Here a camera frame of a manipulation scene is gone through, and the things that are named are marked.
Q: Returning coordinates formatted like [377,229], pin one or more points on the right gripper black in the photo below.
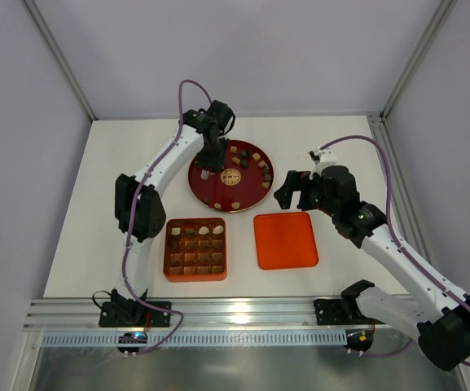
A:
[302,192]

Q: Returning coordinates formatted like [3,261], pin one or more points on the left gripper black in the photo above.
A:
[210,161]

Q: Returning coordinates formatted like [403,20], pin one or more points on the silver metal tongs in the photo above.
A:
[204,174]

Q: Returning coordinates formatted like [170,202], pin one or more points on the orange box lid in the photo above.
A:
[285,241]

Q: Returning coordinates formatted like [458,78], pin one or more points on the white oval chocolate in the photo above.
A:
[218,230]

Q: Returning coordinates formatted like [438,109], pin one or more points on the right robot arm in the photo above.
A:
[438,318]

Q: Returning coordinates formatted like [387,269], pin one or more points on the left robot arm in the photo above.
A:
[138,208]

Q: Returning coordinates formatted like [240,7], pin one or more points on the orange chocolate box tray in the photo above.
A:
[195,258]

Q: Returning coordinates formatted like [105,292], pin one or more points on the red round plate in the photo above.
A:
[247,177]

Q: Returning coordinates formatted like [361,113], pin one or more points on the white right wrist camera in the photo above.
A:
[322,159]

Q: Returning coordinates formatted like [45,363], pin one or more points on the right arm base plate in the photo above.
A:
[335,312]

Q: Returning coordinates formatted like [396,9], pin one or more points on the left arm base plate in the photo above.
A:
[132,314]

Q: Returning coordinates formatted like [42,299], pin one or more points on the white slotted cable duct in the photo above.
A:
[195,338]

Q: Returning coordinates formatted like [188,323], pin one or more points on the aluminium front rail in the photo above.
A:
[225,312]

